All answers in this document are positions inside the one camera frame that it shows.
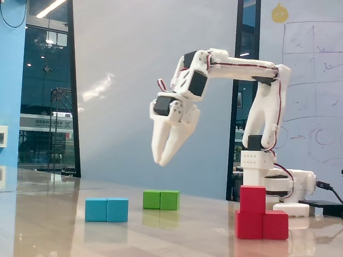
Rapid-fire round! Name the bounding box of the long ceiling light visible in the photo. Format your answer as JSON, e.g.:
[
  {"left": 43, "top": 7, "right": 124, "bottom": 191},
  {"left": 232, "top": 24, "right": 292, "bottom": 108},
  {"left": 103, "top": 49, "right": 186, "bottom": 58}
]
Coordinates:
[{"left": 36, "top": 0, "right": 66, "bottom": 19}]

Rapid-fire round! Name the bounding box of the white wall device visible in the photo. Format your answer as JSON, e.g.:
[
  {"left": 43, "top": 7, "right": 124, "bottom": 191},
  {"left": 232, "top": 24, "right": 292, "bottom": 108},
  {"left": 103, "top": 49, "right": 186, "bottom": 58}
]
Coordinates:
[{"left": 0, "top": 125, "right": 9, "bottom": 148}]

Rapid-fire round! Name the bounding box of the yellow round sticker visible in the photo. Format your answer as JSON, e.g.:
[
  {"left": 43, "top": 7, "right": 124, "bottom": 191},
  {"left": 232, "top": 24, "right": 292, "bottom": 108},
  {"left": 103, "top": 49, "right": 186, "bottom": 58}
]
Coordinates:
[{"left": 271, "top": 2, "right": 290, "bottom": 24}]

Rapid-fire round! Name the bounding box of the black power cable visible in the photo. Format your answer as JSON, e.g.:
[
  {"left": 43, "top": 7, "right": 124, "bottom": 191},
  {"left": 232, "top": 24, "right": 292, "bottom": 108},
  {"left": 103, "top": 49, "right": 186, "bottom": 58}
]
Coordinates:
[{"left": 316, "top": 180, "right": 343, "bottom": 204}]

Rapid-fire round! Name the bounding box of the long red block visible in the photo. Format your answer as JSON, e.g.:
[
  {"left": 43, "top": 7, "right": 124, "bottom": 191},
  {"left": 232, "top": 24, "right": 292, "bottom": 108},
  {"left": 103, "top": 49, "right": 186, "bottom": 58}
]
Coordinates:
[{"left": 234, "top": 209, "right": 289, "bottom": 240}]

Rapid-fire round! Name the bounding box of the long green block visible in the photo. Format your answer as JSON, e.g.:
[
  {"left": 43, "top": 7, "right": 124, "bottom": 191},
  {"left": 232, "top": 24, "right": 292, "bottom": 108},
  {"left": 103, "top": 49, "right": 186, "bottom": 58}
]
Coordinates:
[{"left": 142, "top": 190, "right": 181, "bottom": 211}]

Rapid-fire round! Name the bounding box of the white storefront sign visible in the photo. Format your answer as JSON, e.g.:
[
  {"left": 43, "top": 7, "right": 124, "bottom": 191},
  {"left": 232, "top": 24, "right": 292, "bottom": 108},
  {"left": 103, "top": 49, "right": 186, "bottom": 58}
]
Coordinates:
[{"left": 20, "top": 114, "right": 73, "bottom": 132}]

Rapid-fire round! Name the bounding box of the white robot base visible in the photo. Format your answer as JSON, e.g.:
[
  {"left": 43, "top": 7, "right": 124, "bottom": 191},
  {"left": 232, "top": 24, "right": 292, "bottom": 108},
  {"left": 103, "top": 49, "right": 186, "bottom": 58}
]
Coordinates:
[{"left": 264, "top": 168, "right": 317, "bottom": 217}]

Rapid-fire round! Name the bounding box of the long blue block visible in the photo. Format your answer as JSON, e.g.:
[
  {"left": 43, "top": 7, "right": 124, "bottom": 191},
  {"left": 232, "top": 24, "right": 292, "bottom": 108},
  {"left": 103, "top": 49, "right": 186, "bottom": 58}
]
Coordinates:
[{"left": 85, "top": 197, "right": 129, "bottom": 223}]

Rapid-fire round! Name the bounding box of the small red cube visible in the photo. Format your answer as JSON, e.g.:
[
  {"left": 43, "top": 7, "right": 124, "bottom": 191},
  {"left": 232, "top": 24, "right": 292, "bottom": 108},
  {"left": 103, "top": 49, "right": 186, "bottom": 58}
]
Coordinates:
[{"left": 239, "top": 185, "right": 267, "bottom": 214}]

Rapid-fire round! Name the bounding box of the thin black hanging cable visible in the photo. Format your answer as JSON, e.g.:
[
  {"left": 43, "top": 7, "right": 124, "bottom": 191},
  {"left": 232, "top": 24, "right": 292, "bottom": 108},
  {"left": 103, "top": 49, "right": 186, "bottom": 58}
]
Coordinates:
[{"left": 0, "top": 0, "right": 29, "bottom": 28}]

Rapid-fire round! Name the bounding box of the red black servo cable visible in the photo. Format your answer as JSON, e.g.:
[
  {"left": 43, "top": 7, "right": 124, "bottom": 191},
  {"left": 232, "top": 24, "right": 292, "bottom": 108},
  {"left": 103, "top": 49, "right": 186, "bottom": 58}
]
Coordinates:
[
  {"left": 270, "top": 71, "right": 285, "bottom": 161},
  {"left": 156, "top": 78, "right": 175, "bottom": 94},
  {"left": 207, "top": 53, "right": 279, "bottom": 77},
  {"left": 274, "top": 162, "right": 295, "bottom": 200}
]

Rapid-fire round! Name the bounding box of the black window frame post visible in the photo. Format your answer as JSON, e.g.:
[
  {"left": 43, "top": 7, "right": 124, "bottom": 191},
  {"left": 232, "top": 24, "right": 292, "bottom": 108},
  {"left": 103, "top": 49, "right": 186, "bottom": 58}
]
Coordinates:
[
  {"left": 226, "top": 0, "right": 243, "bottom": 201},
  {"left": 66, "top": 0, "right": 81, "bottom": 179}
]

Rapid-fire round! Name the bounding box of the flat black box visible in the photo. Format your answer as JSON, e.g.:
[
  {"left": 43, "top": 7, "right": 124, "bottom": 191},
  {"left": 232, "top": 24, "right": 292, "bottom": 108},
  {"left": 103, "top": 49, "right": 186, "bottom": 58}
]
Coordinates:
[{"left": 298, "top": 199, "right": 343, "bottom": 216}]

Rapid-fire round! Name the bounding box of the dark scaffold tower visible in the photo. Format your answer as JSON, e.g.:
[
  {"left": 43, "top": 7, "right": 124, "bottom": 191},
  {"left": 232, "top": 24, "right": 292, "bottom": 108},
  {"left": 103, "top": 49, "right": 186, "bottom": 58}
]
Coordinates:
[{"left": 49, "top": 87, "right": 73, "bottom": 173}]

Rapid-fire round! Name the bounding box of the whiteboard with drawings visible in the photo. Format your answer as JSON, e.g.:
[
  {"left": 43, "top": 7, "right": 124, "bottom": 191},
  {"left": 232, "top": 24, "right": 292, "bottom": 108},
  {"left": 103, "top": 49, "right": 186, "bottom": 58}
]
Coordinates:
[{"left": 258, "top": 0, "right": 343, "bottom": 204}]

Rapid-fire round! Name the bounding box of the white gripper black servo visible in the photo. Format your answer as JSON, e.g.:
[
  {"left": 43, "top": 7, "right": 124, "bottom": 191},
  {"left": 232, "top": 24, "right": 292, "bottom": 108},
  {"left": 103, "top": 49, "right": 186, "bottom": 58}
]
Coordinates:
[{"left": 148, "top": 92, "right": 202, "bottom": 167}]

